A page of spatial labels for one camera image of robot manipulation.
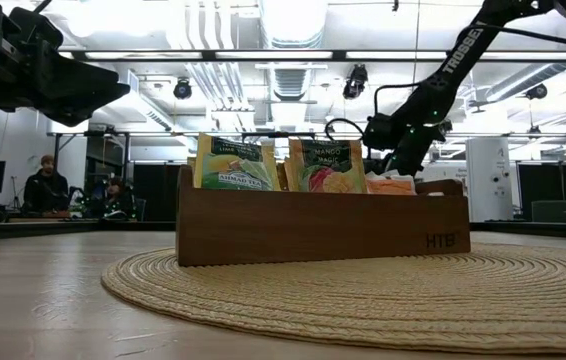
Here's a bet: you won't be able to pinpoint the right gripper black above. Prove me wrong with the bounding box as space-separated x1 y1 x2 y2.
381 122 447 177

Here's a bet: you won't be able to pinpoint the orange and white tea packet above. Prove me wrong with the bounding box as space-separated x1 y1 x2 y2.
365 169 415 181

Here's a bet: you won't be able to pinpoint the plain orange tea packet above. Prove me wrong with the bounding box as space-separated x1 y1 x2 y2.
365 178 418 196

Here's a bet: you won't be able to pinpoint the wooden tea caddy with handles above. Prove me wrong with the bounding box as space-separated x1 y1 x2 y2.
175 164 472 268

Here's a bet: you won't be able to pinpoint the green and black tea packet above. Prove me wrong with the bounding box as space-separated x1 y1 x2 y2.
193 133 282 192

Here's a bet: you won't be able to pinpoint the white ceiling column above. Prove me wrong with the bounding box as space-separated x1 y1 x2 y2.
46 117 90 135

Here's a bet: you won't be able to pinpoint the white pillar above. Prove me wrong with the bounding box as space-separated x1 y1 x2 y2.
465 137 514 222

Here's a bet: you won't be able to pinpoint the person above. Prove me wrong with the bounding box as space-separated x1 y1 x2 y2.
95 177 137 220
21 153 72 214

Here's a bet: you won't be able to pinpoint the dark partition panels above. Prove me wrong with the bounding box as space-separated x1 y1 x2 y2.
517 162 566 224
132 163 180 222

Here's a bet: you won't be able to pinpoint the dark green chair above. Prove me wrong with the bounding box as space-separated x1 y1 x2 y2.
531 199 566 224

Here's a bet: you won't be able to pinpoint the round woven straw placemat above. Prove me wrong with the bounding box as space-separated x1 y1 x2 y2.
101 243 566 356

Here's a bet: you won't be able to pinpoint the black overhead crossbeam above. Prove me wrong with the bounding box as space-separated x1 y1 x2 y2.
57 48 566 63

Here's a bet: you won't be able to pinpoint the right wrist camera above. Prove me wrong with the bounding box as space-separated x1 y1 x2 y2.
362 113 397 151

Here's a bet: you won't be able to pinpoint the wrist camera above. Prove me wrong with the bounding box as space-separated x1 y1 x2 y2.
7 4 64 51
362 113 397 151

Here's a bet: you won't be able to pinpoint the black looped gripper cable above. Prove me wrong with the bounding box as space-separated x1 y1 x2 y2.
325 117 367 144

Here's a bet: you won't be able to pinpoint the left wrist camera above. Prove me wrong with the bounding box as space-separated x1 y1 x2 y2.
7 4 64 51

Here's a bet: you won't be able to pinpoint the black overhead camera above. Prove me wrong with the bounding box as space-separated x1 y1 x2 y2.
341 63 370 101

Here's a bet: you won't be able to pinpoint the black dome ceiling camera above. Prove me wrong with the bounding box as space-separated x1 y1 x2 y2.
172 80 194 101
525 83 549 101

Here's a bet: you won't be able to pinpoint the thin hanging camera cable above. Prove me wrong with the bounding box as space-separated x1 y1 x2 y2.
410 0 422 89

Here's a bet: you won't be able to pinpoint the black aluminium table frame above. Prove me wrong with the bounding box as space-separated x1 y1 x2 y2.
0 218 566 242

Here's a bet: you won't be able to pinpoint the silver ventilation duct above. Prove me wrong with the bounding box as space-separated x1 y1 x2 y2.
257 0 328 104

